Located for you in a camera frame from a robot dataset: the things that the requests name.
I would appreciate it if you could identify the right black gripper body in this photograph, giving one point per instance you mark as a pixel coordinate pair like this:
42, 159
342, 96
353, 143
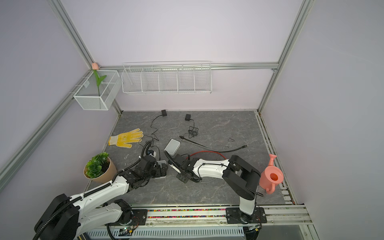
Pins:
182, 176

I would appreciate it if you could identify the artificial pink tulip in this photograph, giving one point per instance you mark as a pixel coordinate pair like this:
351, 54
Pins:
99, 79

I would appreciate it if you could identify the white network switch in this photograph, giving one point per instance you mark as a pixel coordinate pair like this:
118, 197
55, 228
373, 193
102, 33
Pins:
172, 147
161, 170

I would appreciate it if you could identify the potted green plant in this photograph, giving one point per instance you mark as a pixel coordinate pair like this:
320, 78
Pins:
100, 169

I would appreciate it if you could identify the pink watering can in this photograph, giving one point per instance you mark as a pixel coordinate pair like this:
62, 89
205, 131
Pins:
271, 176

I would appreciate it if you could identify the yellow white work glove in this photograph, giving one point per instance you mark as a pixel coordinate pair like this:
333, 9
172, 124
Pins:
126, 140

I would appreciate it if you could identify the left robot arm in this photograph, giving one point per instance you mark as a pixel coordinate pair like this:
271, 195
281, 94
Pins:
69, 217

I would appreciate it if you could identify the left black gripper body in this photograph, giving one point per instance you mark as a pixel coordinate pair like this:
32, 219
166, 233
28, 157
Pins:
155, 172

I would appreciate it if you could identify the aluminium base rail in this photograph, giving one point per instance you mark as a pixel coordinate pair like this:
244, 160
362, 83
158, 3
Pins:
202, 222

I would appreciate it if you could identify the long white wire basket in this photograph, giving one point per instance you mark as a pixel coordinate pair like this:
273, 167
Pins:
167, 77

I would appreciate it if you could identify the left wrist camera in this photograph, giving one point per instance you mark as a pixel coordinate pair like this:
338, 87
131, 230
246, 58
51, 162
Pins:
151, 153

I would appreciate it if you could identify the small white mesh basket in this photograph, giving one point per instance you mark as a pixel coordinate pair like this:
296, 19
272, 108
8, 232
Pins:
87, 94

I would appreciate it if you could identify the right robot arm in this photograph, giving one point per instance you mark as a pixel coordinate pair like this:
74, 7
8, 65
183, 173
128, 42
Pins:
242, 177

